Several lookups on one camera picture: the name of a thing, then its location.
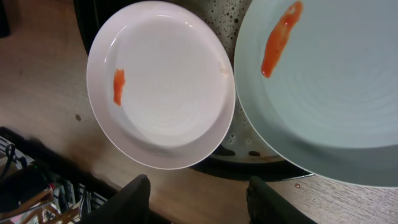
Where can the white plate bottom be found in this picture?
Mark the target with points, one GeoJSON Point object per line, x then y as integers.
{"type": "Point", "coordinates": [160, 85]}

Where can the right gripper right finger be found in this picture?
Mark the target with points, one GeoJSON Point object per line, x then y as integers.
{"type": "Point", "coordinates": [265, 205]}

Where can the pale blue plate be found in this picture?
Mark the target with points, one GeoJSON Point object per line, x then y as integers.
{"type": "Point", "coordinates": [330, 104]}

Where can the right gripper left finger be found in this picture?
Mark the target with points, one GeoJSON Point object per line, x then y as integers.
{"type": "Point", "coordinates": [129, 206]}

